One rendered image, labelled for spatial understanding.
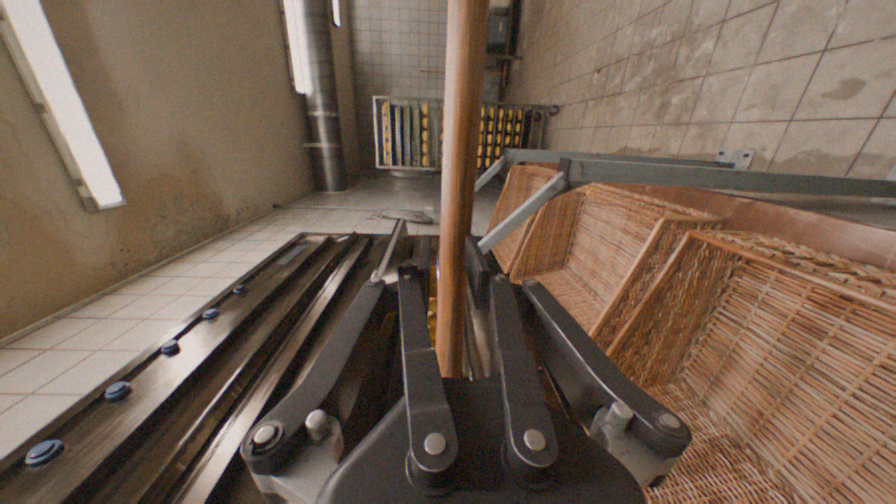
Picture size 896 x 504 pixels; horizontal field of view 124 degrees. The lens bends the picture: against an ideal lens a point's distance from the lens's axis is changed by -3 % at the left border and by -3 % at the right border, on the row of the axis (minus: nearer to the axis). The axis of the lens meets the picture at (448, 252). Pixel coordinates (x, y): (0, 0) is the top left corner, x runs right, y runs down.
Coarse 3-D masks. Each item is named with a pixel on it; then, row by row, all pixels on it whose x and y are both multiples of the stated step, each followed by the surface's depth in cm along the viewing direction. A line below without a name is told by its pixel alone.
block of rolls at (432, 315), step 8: (432, 272) 166; (432, 280) 154; (432, 288) 143; (432, 296) 143; (432, 304) 132; (432, 312) 141; (432, 320) 135; (432, 328) 140; (432, 336) 138; (432, 344) 142
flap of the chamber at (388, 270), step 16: (400, 224) 153; (400, 240) 140; (400, 256) 133; (384, 272) 99; (384, 336) 87; (384, 352) 84; (368, 368) 69; (368, 384) 67; (368, 400) 66; (352, 416) 56; (368, 416) 64; (352, 432) 55; (368, 432) 62; (352, 448) 53
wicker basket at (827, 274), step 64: (704, 256) 50; (768, 256) 36; (832, 256) 38; (704, 320) 56; (768, 320) 46; (832, 320) 38; (640, 384) 63; (704, 384) 56; (768, 384) 45; (832, 384) 37; (768, 448) 45; (832, 448) 37
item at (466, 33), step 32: (480, 0) 17; (448, 32) 19; (480, 32) 18; (448, 64) 19; (480, 64) 19; (448, 96) 20; (480, 96) 20; (448, 128) 20; (448, 160) 21; (448, 192) 22; (448, 224) 23; (448, 256) 24; (448, 288) 25; (448, 320) 26; (448, 352) 27
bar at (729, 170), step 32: (512, 160) 95; (544, 160) 95; (576, 160) 50; (608, 160) 97; (640, 160) 97; (672, 160) 98; (704, 160) 98; (736, 160) 99; (544, 192) 53; (800, 192) 54; (832, 192) 55; (864, 192) 55; (512, 224) 55
